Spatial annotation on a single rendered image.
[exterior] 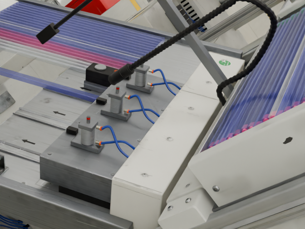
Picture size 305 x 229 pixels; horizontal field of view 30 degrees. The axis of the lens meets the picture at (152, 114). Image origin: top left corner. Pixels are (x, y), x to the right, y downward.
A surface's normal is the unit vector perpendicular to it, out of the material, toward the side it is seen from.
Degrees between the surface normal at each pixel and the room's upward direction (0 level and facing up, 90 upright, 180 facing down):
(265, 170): 90
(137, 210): 90
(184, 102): 45
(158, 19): 0
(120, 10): 0
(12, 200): 90
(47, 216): 90
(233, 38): 0
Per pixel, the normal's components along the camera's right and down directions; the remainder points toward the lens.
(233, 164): -0.37, 0.47
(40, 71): 0.72, -0.40
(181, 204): -0.59, -0.78
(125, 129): 0.09, -0.84
